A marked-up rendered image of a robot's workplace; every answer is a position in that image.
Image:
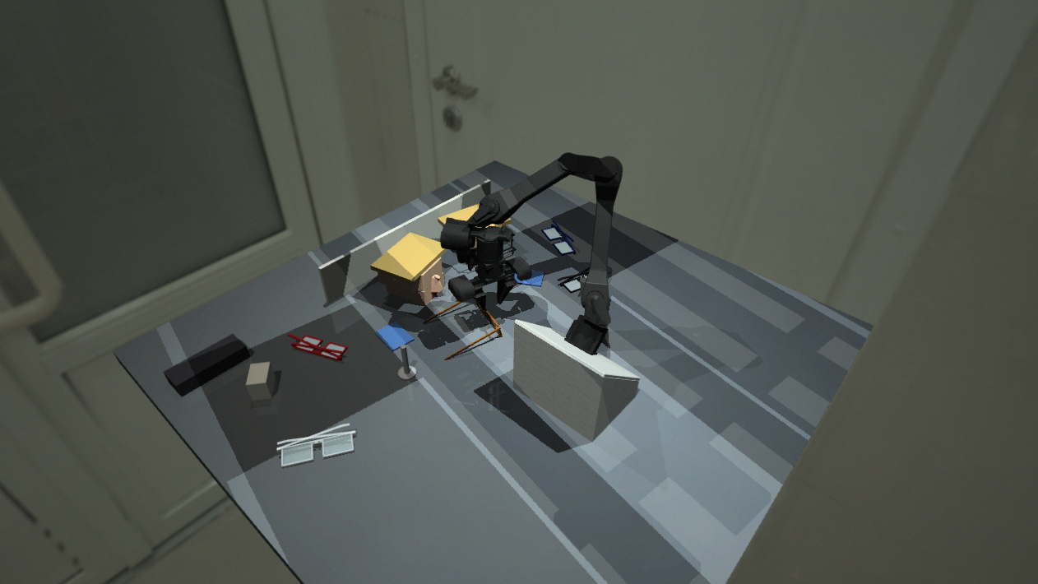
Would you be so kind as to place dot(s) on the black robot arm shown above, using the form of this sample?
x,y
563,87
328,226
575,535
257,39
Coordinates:
x,y
588,331

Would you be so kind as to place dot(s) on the beige cube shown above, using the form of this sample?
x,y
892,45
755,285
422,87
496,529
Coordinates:
x,y
261,381

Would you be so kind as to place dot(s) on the grey flat rectangular panel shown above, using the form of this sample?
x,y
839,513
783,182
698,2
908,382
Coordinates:
x,y
352,269

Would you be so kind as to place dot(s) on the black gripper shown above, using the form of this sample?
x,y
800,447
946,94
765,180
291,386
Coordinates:
x,y
490,271

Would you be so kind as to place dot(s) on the white-framed glasses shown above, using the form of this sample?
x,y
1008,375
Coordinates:
x,y
333,444

